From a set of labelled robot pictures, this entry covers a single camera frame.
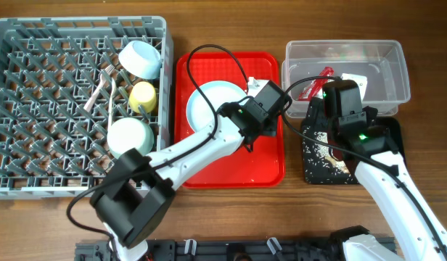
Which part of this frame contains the red sauce packet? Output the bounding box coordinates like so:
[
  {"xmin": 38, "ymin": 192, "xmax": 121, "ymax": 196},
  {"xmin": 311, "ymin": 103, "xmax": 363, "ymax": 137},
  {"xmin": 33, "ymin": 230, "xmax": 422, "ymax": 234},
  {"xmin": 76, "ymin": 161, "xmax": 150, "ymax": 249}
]
[{"xmin": 298, "ymin": 67, "xmax": 335, "ymax": 101}]

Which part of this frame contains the food scraps and rice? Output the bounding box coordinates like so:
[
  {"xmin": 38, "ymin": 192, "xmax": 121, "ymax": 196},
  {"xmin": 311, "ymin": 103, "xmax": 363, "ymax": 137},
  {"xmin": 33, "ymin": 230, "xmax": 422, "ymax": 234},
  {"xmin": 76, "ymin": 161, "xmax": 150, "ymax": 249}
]
[{"xmin": 302, "ymin": 139, "xmax": 358, "ymax": 185}]

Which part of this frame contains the light blue plate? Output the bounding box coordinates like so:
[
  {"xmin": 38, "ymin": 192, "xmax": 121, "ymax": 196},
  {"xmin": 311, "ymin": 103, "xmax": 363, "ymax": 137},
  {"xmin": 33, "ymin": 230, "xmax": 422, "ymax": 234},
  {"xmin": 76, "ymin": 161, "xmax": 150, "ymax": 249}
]
[{"xmin": 186, "ymin": 80, "xmax": 250, "ymax": 133}]

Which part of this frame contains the yellow plastic cup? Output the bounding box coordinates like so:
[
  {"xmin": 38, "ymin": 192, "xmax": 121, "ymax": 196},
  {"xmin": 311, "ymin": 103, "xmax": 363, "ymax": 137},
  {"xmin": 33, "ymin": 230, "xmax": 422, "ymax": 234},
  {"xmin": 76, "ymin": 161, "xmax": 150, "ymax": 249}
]
[{"xmin": 128, "ymin": 81, "xmax": 157, "ymax": 113}]

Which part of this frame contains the light blue small bowl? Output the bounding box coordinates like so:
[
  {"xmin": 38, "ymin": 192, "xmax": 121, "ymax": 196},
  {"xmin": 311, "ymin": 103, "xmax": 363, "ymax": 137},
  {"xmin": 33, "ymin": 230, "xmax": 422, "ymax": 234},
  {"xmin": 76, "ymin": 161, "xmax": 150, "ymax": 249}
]
[{"xmin": 118, "ymin": 41, "xmax": 161, "ymax": 80}]

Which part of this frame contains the green shallow bowl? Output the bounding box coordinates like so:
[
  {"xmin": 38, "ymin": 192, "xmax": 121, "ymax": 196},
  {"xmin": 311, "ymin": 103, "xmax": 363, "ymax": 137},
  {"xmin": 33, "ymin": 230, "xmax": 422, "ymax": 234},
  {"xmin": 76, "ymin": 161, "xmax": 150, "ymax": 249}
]
[{"xmin": 107, "ymin": 117, "xmax": 155, "ymax": 159}]

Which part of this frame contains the white plastic spoon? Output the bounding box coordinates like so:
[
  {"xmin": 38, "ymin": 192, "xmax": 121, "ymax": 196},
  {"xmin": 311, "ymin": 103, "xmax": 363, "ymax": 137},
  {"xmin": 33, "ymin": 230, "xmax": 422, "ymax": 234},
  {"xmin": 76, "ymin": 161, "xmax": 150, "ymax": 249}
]
[{"xmin": 107, "ymin": 78, "xmax": 117, "ymax": 130}]

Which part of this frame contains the white plastic fork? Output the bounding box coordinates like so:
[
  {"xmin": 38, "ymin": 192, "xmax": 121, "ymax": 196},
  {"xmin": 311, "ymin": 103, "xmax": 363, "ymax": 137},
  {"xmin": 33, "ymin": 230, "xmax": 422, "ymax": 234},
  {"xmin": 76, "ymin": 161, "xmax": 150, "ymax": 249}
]
[{"xmin": 83, "ymin": 65, "xmax": 115, "ymax": 112}]

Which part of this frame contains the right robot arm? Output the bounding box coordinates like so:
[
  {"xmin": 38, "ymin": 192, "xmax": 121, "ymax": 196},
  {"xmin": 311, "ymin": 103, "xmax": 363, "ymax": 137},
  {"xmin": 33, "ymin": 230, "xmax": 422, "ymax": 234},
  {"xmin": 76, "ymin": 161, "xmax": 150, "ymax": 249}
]
[{"xmin": 322, "ymin": 79, "xmax": 447, "ymax": 260}]

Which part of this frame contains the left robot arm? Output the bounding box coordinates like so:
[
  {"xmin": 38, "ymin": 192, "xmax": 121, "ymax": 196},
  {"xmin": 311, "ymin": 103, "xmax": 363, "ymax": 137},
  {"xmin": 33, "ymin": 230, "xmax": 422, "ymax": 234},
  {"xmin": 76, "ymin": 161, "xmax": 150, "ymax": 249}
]
[{"xmin": 90, "ymin": 81, "xmax": 292, "ymax": 260}]

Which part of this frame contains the black waste tray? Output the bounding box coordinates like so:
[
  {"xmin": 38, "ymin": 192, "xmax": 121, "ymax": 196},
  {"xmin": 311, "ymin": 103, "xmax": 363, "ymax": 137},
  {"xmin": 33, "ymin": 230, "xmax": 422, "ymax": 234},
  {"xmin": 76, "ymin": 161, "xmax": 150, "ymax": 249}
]
[{"xmin": 300, "ymin": 97, "xmax": 406, "ymax": 186}]

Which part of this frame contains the grey dishwasher rack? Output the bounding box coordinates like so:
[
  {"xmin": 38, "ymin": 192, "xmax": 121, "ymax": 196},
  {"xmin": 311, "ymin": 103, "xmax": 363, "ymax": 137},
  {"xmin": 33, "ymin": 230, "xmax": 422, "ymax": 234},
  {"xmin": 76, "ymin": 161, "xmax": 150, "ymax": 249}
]
[{"xmin": 0, "ymin": 16, "xmax": 173, "ymax": 200}]

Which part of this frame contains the red plastic tray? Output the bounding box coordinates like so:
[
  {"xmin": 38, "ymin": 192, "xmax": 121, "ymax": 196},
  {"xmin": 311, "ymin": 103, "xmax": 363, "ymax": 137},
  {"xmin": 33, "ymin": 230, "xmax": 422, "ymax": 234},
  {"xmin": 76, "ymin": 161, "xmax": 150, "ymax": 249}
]
[{"xmin": 173, "ymin": 51, "xmax": 285, "ymax": 189}]

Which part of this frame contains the clear plastic bin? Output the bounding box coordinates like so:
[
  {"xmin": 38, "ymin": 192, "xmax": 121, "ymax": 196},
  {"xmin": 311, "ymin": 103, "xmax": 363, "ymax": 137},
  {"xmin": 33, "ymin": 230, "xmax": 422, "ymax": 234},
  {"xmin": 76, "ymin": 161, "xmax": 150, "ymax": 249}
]
[{"xmin": 282, "ymin": 40, "xmax": 411, "ymax": 116}]

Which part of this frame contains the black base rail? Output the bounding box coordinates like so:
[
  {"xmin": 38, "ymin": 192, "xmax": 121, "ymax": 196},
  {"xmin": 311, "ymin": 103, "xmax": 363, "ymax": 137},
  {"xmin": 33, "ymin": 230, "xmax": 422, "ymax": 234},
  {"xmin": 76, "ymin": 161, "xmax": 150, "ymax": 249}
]
[{"xmin": 74, "ymin": 237, "xmax": 397, "ymax": 261}]

